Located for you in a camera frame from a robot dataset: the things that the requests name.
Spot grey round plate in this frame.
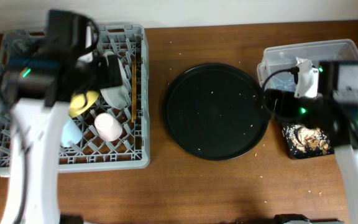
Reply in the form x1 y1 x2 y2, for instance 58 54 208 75
101 51 129 110

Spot pink plastic cup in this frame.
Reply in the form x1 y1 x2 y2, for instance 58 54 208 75
94 113 122 141

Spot round black serving tray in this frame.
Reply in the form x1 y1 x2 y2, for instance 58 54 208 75
161 63 269 161

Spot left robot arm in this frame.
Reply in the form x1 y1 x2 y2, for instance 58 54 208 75
0 9 124 223

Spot grey plastic dishwasher rack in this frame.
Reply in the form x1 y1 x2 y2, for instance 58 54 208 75
0 25 150 177

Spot black rectangular waste tray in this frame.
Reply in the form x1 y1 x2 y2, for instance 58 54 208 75
280 121 335 160

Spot yellow plastic bowl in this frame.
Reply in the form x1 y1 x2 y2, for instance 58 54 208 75
69 91 99 118

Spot food scraps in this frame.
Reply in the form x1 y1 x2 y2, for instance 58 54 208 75
286 124 331 156

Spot clear plastic waste bin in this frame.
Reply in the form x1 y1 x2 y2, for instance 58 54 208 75
257 39 358 93

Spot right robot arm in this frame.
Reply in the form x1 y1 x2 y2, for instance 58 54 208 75
262 60 358 223

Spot light blue plastic cup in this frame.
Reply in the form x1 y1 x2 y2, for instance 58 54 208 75
60 116 82 147

